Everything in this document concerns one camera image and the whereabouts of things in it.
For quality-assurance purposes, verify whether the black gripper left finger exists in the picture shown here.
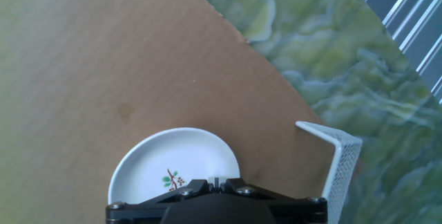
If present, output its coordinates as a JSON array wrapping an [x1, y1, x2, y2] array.
[[188, 177, 218, 193]]

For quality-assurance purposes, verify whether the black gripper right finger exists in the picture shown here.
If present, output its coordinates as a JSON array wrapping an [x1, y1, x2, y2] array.
[[217, 177, 249, 193]]

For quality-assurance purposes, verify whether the white plate with berry print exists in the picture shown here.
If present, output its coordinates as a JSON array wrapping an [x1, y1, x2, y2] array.
[[107, 127, 241, 206]]

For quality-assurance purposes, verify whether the brown cardboard sheet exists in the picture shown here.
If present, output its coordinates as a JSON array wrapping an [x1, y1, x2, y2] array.
[[0, 0, 338, 224]]

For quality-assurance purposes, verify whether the green marbled mat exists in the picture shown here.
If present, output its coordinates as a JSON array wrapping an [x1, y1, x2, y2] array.
[[184, 0, 442, 224]]

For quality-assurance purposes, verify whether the white mesh wire rack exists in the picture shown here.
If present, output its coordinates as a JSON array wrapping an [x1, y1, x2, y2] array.
[[295, 120, 363, 224]]

